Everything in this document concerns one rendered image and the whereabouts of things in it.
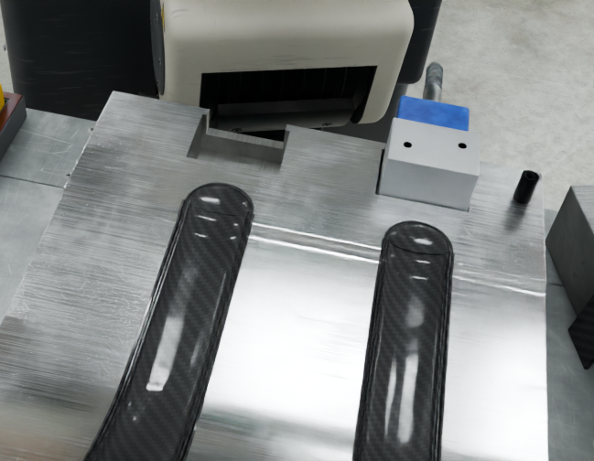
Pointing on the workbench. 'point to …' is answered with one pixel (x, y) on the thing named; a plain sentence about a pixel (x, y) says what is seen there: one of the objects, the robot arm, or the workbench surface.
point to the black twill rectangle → (589, 329)
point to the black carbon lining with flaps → (419, 254)
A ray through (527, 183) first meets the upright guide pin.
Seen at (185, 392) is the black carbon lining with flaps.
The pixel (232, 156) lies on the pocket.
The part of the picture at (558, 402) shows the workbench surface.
